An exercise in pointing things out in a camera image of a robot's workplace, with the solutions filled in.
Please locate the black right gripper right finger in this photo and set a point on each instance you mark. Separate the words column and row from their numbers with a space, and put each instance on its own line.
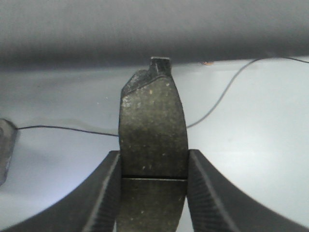
column 217, row 205

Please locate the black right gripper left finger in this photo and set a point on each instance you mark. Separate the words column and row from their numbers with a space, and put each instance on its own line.
column 91, row 207

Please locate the dark brake pad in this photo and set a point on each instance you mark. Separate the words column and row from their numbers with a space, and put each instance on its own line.
column 154, row 151

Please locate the dark block at left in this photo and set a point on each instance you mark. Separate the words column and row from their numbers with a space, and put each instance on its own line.
column 8, row 135

